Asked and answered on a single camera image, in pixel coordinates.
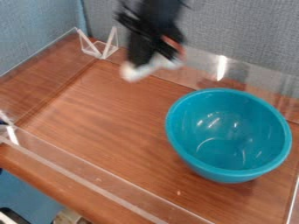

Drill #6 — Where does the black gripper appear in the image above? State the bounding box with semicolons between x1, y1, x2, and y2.
116;8;184;67

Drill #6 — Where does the white brown plush mushroom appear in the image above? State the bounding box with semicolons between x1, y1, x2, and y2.
120;53;183;82

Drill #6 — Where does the clear acrylic front barrier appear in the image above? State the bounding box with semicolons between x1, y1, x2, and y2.
0;125;214;224

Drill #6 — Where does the clear acrylic barrier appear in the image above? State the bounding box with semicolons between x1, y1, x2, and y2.
0;125;214;224
0;28;95;123
104;38;299;123

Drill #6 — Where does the blue plastic bowl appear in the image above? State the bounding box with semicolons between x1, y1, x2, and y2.
164;88;292;184

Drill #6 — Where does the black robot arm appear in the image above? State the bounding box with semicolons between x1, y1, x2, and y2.
116;0;185;68

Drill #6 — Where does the clear acrylic back barrier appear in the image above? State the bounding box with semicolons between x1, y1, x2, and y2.
104;38;299;123

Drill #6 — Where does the clear acrylic left barrier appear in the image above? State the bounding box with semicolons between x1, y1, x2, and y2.
0;28;95;123

